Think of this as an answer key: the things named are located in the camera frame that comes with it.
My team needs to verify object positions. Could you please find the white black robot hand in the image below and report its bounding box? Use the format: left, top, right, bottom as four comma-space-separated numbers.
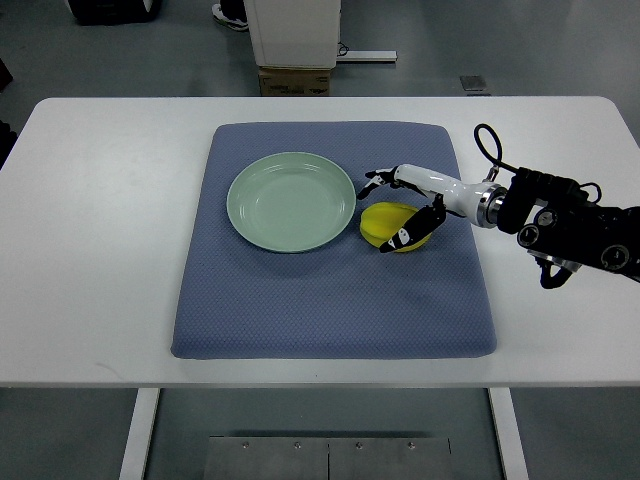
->
357, 164, 507, 253

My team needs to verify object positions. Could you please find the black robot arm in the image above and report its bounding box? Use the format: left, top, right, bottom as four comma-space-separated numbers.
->
474, 123, 639, 289

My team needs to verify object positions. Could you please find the grey floor plate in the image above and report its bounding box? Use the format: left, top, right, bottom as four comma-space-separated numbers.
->
459, 75, 487, 92

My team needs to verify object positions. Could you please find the light green plate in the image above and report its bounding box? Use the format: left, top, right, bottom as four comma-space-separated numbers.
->
226, 152, 356, 253

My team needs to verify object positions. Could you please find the blue textured mat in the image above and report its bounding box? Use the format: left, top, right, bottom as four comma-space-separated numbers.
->
171, 121, 497, 359

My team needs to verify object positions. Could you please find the cardboard box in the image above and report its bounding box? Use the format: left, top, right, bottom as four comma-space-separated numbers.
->
258, 67, 332, 97

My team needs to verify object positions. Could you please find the white table leg right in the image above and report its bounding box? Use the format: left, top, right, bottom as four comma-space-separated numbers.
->
488, 388, 529, 480

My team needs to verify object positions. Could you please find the white table leg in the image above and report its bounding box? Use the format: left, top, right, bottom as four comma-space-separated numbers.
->
488, 388, 529, 480
119, 388, 160, 480

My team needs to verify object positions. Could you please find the person leg with sneaker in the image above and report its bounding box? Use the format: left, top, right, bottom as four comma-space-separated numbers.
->
211, 0, 249, 32

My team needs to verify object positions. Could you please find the white table leg left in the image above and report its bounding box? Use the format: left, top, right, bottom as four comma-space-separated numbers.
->
119, 388, 160, 480

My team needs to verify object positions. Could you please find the black wheeled device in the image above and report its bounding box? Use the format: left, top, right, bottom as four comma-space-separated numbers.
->
66, 0, 163, 25

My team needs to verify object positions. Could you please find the dark object at left edge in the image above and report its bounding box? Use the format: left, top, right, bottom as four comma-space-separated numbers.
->
0, 61, 18, 167

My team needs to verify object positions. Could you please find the white floor rail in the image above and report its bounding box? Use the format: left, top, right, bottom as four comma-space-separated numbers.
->
336, 50, 398, 64

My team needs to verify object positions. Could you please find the metal base plate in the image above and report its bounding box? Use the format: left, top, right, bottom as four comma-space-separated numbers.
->
203, 436, 454, 479

